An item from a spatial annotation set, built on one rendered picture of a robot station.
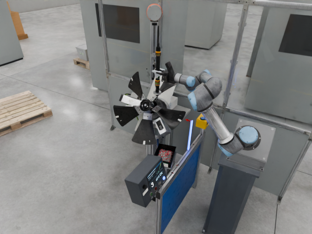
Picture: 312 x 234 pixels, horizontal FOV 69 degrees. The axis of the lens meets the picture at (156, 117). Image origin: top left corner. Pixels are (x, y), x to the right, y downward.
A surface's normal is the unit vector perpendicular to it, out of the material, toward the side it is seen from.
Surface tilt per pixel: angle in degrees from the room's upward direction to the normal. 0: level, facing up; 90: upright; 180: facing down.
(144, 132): 50
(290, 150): 90
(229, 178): 90
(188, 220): 0
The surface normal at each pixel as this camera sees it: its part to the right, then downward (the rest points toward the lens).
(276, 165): -0.53, 0.47
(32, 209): 0.02, -0.83
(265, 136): -0.32, -0.19
